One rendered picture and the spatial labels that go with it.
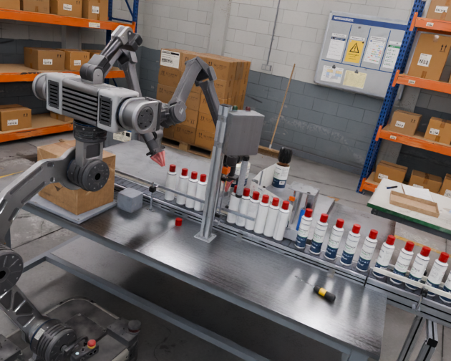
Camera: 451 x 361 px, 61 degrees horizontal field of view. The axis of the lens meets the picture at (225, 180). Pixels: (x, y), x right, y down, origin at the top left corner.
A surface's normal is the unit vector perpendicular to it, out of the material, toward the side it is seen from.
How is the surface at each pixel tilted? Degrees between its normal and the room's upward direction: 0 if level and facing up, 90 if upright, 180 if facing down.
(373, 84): 90
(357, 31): 90
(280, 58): 90
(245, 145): 90
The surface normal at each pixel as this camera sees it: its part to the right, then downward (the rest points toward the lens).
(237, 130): 0.49, 0.39
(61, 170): 0.86, 0.31
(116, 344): 0.15, -0.92
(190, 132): -0.40, 0.27
